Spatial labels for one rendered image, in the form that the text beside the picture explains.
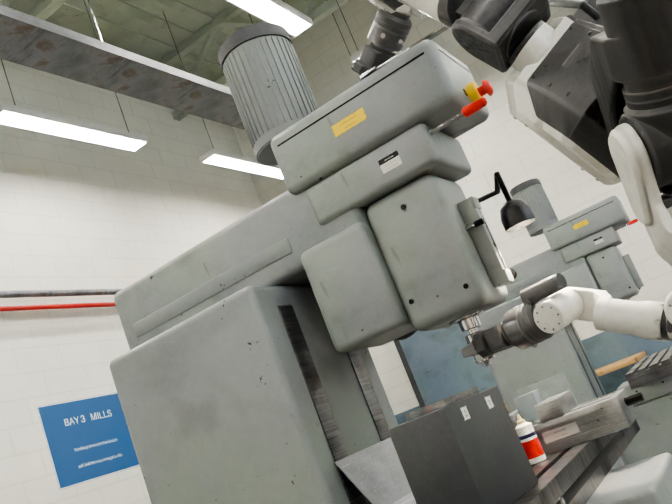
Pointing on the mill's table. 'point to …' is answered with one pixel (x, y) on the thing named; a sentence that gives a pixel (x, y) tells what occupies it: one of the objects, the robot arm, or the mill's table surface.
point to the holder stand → (463, 451)
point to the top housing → (377, 115)
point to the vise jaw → (555, 406)
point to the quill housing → (432, 253)
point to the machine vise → (583, 422)
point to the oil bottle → (529, 441)
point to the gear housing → (388, 171)
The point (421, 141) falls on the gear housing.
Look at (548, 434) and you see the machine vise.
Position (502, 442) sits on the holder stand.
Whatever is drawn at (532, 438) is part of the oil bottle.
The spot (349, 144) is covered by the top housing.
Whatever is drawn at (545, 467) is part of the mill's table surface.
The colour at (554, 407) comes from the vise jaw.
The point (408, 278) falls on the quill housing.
